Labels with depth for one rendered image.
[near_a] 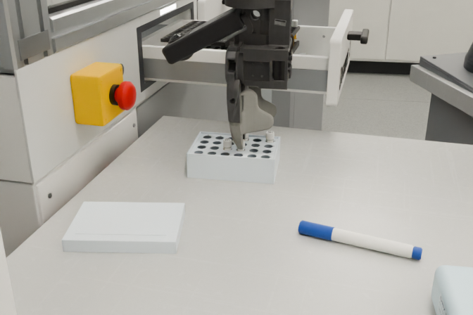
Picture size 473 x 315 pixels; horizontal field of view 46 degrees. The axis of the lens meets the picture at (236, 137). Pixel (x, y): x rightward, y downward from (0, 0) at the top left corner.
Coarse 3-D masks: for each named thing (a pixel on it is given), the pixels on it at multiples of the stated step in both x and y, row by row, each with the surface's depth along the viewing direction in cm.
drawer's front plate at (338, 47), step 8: (344, 16) 102; (352, 16) 107; (344, 24) 96; (352, 24) 110; (336, 32) 89; (344, 32) 90; (336, 40) 85; (344, 40) 91; (336, 48) 85; (344, 48) 93; (336, 56) 85; (344, 56) 96; (336, 64) 86; (328, 72) 87; (336, 72) 86; (328, 80) 87; (336, 80) 87; (328, 88) 88; (336, 88) 87; (328, 96) 88; (336, 96) 88; (328, 104) 89; (336, 104) 88
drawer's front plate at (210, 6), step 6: (198, 0) 121; (204, 0) 120; (210, 0) 124; (216, 0) 128; (198, 6) 121; (204, 6) 120; (210, 6) 124; (216, 6) 129; (222, 6) 134; (198, 12) 121; (204, 12) 121; (210, 12) 125; (216, 12) 129; (222, 12) 134; (198, 18) 122; (204, 18) 121; (210, 18) 125
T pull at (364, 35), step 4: (348, 32) 98; (352, 32) 97; (356, 32) 97; (360, 32) 97; (364, 32) 97; (368, 32) 98; (348, 36) 97; (352, 36) 96; (356, 36) 96; (360, 36) 96; (364, 36) 94; (368, 36) 98; (356, 40) 97; (360, 40) 94; (364, 40) 94
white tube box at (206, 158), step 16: (192, 144) 80; (208, 144) 81; (256, 144) 81; (272, 144) 81; (192, 160) 77; (208, 160) 77; (224, 160) 76; (240, 160) 76; (256, 160) 76; (272, 160) 75; (192, 176) 78; (208, 176) 78; (224, 176) 77; (240, 176) 77; (256, 176) 77; (272, 176) 76
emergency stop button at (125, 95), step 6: (120, 84) 75; (126, 84) 75; (132, 84) 76; (120, 90) 74; (126, 90) 74; (132, 90) 76; (120, 96) 74; (126, 96) 74; (132, 96) 76; (120, 102) 74; (126, 102) 75; (132, 102) 76; (120, 108) 76; (126, 108) 76
